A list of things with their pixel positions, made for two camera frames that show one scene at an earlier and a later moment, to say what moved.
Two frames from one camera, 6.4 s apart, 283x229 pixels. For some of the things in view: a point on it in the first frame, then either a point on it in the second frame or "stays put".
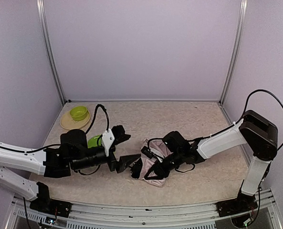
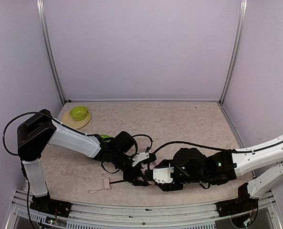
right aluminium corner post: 240,26 stays put
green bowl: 78,113 stays put
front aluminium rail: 99,215 stays put
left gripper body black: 113,163 → 129,175
